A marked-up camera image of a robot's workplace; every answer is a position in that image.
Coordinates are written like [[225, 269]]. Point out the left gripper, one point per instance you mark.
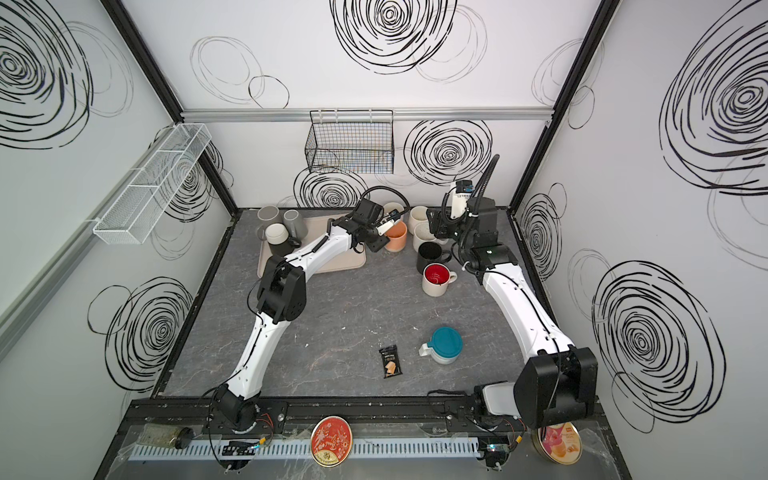
[[377, 240]]

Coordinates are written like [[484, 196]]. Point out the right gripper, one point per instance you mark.
[[441, 225]]

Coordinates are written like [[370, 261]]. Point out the cream and orange mug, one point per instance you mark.
[[397, 237]]

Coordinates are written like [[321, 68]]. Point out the black mug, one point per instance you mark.
[[431, 252]]

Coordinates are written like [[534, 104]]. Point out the cream speckled mug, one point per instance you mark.
[[421, 235]]

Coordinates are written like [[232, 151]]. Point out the large white mug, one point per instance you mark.
[[417, 215]]

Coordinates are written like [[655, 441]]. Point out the wide cream white mug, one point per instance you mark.
[[436, 278]]

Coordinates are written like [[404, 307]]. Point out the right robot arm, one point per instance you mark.
[[558, 381]]

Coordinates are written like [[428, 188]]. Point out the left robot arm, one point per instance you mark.
[[282, 297]]

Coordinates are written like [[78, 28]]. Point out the light grey mug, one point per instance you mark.
[[295, 224]]

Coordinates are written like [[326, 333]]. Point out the tall dark grey mug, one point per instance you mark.
[[267, 216]]

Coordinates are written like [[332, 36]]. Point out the teal lidded white mug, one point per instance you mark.
[[444, 346]]

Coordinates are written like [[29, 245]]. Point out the beige serving tray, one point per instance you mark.
[[317, 226]]

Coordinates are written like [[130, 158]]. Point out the black snack packet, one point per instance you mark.
[[390, 361]]

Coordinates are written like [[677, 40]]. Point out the red round tin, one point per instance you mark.
[[331, 441]]

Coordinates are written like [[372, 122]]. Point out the pink yellow round tin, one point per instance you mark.
[[559, 443]]

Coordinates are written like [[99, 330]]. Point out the small clear jar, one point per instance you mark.
[[166, 436]]

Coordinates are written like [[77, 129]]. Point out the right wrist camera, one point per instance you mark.
[[460, 196]]

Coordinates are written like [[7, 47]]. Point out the black wire basket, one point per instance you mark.
[[356, 140]]

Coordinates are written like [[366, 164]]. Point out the white mesh wall shelf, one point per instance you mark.
[[168, 182]]

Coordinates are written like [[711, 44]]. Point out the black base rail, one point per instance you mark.
[[457, 413]]

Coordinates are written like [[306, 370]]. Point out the white slotted cable duct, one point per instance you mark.
[[291, 449]]

